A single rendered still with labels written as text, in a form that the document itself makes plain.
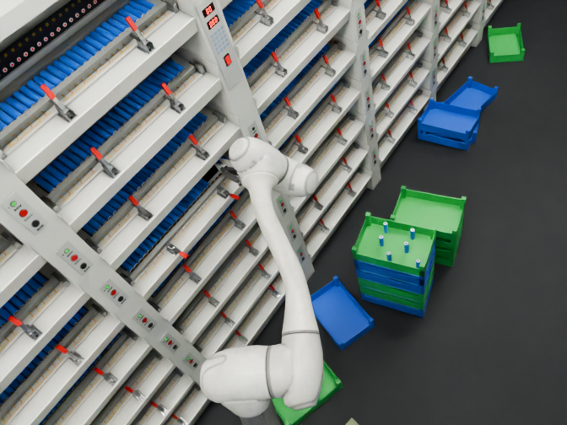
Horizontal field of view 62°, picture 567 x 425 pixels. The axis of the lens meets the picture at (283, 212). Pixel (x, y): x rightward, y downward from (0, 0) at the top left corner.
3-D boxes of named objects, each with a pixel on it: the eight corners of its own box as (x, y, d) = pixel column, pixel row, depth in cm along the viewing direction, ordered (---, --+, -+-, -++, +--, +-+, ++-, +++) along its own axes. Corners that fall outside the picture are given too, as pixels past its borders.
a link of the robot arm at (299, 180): (292, 165, 152) (266, 150, 143) (329, 172, 142) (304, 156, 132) (280, 196, 151) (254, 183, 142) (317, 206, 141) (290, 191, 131)
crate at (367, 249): (435, 236, 198) (436, 226, 192) (423, 277, 189) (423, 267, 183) (368, 222, 211) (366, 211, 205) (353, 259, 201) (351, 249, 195)
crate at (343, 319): (375, 326, 223) (374, 320, 217) (341, 351, 220) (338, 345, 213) (338, 282, 241) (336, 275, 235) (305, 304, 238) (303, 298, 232)
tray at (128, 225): (241, 135, 160) (237, 109, 148) (115, 271, 138) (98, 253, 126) (196, 108, 166) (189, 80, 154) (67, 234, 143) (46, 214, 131)
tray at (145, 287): (256, 173, 176) (256, 158, 168) (145, 301, 153) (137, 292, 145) (215, 147, 182) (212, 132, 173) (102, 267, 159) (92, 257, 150)
